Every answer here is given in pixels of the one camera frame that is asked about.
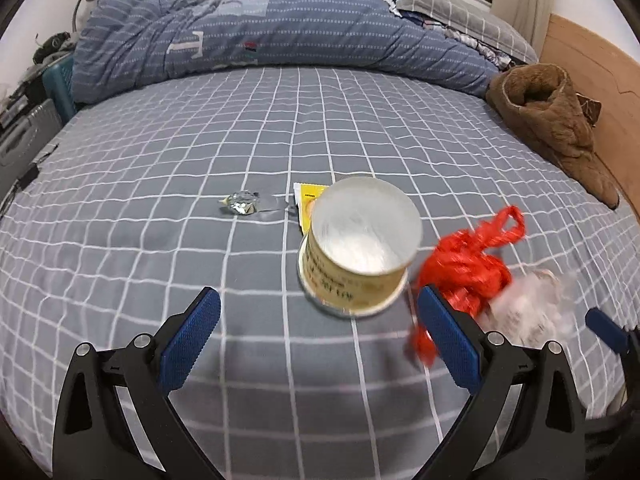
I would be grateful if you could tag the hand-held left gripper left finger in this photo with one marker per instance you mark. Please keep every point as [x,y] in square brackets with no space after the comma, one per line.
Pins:
[192,340]

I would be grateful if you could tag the wooden headboard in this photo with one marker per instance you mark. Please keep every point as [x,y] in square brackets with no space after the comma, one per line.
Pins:
[605,75]

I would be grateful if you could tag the red plastic bag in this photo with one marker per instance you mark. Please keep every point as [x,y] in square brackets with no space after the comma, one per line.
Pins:
[465,270]

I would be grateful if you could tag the teal plastic crate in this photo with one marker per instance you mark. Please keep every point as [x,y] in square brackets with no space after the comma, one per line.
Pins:
[60,85]

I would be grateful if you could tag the crumpled clear plastic wrapper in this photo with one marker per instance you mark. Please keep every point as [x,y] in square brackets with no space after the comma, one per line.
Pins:
[240,202]

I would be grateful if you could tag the yellow packet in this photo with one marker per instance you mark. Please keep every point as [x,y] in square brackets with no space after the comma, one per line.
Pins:
[306,205]

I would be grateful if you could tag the brown plush garment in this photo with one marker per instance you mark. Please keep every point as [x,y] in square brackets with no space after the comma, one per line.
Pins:
[550,125]

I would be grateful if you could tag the grey checked pillow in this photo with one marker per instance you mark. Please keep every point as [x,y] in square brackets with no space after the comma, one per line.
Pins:
[450,5]

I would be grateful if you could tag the dark plaid cloth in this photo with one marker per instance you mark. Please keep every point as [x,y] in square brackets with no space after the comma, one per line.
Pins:
[480,49]

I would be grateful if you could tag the yellow paper cup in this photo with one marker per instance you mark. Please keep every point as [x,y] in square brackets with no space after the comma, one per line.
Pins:
[350,280]

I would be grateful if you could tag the grey suitcase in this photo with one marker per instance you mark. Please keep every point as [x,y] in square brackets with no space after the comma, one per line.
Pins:
[25,130]

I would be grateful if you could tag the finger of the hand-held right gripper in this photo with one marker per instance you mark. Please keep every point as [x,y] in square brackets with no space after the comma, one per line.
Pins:
[607,330]

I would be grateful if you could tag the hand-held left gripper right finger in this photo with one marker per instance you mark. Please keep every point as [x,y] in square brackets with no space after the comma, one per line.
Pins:
[450,340]

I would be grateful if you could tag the clear plastic bag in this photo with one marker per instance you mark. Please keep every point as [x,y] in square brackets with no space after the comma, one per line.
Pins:
[530,305]

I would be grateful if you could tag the grey checked bed sheet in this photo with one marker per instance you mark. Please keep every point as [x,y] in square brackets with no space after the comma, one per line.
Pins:
[200,160]

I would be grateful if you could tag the blue dotted quilt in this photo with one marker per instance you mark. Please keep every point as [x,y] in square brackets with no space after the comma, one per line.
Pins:
[300,25]

